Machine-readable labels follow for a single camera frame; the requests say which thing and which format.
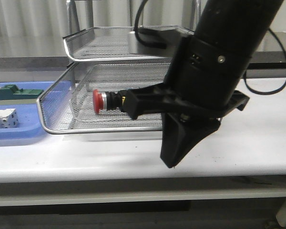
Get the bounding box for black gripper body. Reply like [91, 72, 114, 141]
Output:
[163, 35, 252, 117]

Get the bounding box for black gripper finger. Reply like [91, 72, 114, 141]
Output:
[160, 114, 221, 168]
[123, 83, 188, 120]

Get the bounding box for red emergency stop button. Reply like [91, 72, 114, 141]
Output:
[92, 89, 127, 115]

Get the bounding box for silver mesh tray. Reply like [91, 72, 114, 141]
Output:
[36, 60, 170, 134]
[63, 25, 194, 62]

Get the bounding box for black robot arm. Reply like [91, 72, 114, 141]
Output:
[123, 0, 282, 168]

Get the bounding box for dark rear counter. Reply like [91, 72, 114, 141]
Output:
[0, 31, 286, 71]

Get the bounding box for silver mesh top tray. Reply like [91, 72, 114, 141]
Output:
[63, 25, 194, 62]

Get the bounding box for blue plastic tray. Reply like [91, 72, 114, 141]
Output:
[0, 81, 71, 141]

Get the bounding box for white circuit breaker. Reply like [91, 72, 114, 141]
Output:
[0, 108, 19, 129]

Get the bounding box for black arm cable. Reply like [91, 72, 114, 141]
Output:
[133, 0, 286, 95]

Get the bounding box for grey metal rack frame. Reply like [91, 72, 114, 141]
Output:
[66, 0, 202, 84]

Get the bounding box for green electrical switch block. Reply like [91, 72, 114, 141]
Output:
[0, 84, 43, 105]

